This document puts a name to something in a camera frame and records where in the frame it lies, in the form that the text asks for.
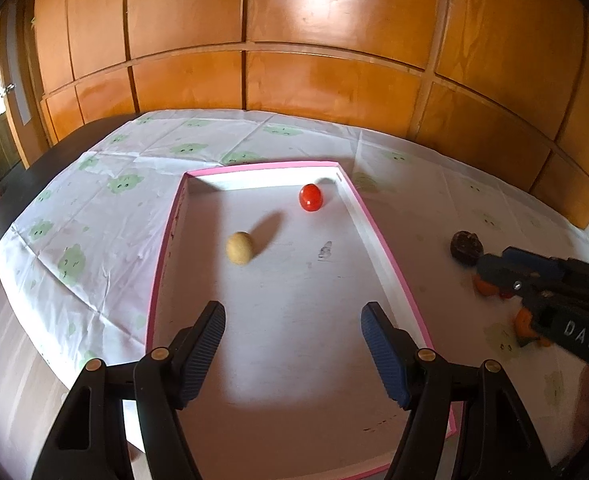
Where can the pink rimmed white tray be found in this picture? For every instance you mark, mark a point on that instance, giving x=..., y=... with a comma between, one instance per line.
x=284, y=310

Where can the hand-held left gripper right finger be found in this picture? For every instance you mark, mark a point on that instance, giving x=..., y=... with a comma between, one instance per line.
x=382, y=355

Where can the mandarin orange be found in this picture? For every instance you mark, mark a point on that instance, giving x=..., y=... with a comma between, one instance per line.
x=524, y=324
x=485, y=288

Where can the small tan round fruit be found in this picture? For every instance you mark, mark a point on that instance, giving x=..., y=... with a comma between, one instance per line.
x=239, y=247

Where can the wooden panel wardrobe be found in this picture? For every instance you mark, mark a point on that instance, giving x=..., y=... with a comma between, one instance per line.
x=324, y=85

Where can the dark brown wrinkled fruit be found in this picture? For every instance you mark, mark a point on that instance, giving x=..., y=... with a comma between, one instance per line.
x=467, y=246

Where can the small red cherry tomato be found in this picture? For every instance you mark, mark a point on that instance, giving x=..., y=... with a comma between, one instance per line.
x=311, y=197

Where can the wooden door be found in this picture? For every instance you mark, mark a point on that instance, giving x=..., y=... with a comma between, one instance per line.
x=12, y=130

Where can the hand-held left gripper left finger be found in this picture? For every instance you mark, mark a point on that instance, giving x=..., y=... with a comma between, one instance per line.
x=204, y=350

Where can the white tablecloth with green prints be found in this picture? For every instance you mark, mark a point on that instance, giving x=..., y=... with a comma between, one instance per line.
x=99, y=220

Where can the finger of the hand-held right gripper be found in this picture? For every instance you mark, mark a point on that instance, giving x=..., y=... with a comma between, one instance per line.
x=499, y=275
x=529, y=262

